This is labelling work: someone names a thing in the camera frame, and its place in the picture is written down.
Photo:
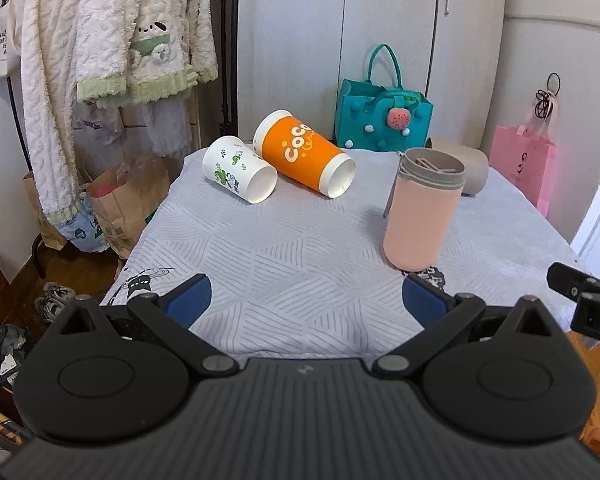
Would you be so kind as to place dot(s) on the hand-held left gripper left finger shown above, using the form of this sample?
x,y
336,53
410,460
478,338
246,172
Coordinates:
x,y
190,301

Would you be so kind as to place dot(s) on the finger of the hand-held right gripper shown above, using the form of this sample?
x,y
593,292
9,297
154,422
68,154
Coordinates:
x,y
597,320
565,277

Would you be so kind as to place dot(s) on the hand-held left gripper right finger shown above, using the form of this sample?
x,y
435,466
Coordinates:
x,y
422,302

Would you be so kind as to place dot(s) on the white cup with green print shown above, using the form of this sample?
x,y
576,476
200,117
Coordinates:
x,y
232,165

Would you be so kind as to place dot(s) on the orange paper cup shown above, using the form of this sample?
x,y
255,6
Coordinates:
x,y
300,152

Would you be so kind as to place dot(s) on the pink cup with grey rim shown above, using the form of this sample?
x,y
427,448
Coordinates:
x,y
417,220

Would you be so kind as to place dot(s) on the beige cup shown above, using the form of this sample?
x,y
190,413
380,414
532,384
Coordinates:
x,y
472,165

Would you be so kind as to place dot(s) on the grey patterned blanket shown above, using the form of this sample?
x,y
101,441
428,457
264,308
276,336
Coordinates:
x,y
290,260

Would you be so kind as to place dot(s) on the large brown paper bag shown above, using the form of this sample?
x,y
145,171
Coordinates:
x,y
125,205

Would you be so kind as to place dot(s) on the pink paper bag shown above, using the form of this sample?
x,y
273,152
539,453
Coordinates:
x,y
522,165

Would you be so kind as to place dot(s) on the blue and white plastic bag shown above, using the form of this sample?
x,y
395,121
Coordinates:
x,y
85,230

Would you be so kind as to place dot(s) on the grey sneakers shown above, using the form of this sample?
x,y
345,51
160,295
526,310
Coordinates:
x,y
52,300

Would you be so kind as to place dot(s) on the small brown paper bag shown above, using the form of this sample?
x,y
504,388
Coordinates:
x,y
40,220

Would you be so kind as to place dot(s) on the dark plastic packet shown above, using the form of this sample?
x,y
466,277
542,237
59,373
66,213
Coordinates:
x,y
12,355

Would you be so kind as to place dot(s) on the teal felt handbag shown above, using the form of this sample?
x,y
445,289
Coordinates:
x,y
375,122

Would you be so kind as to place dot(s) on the black clothes rack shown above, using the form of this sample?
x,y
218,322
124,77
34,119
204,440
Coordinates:
x,y
224,60

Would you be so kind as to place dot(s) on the white fleece robe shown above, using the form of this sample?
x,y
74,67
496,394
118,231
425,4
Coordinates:
x,y
47,85

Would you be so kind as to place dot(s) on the white fleece pajama top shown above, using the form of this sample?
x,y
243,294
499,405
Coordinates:
x,y
150,35

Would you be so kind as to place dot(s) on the white wardrobe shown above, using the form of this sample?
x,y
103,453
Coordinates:
x,y
300,35

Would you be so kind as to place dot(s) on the white tote bag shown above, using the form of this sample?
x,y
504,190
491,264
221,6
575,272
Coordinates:
x,y
2,45

